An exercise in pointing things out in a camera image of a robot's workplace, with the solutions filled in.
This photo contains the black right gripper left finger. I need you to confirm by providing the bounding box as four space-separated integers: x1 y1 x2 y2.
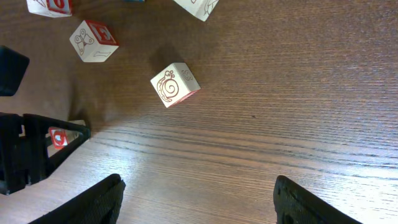
30 174 126 224

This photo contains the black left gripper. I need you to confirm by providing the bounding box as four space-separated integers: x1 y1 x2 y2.
1 113 91 195

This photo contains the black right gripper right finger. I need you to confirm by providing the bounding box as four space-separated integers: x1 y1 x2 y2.
273 175 360 224

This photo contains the red Q wooden block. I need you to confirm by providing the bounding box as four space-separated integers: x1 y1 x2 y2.
45 127 80 157

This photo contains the snail picture wooden block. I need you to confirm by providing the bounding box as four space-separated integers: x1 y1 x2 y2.
150 62 201 108

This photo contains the red letter wooden block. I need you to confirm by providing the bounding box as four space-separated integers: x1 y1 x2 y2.
69 20 119 63

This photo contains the blue 5 wooden block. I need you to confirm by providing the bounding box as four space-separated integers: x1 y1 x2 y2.
26 0 73 18

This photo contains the carrot picture wooden block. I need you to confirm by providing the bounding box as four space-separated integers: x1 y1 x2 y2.
174 0 218 22

